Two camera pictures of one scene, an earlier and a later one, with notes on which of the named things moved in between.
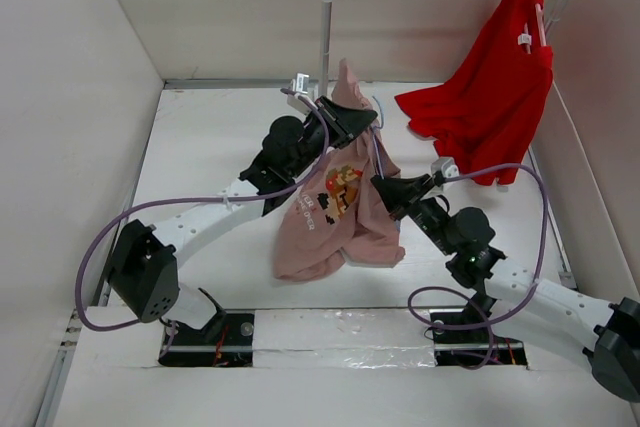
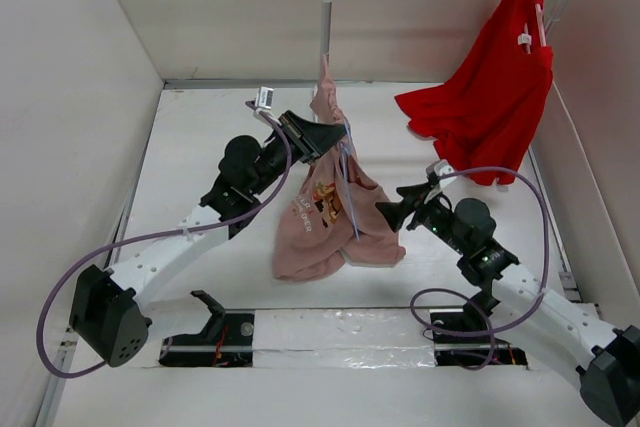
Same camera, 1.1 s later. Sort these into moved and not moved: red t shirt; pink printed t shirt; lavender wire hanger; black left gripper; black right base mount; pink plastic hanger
Moved: black left gripper; lavender wire hanger; pink printed t shirt
Not moved: pink plastic hanger; red t shirt; black right base mount
